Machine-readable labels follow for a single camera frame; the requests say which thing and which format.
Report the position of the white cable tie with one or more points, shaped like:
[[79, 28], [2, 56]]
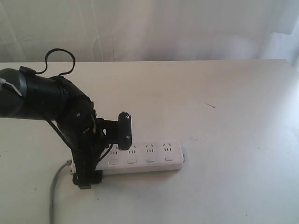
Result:
[[9, 87]]

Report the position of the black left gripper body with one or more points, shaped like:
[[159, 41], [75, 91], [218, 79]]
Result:
[[92, 136]]

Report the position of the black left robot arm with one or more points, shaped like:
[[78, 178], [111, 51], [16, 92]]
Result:
[[25, 95]]

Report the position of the white five-outlet power strip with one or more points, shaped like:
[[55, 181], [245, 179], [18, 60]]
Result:
[[142, 157]]

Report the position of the white backdrop curtain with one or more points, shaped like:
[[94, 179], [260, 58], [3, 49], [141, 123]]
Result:
[[149, 30]]

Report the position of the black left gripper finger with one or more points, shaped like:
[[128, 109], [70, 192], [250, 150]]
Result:
[[124, 131], [95, 177]]

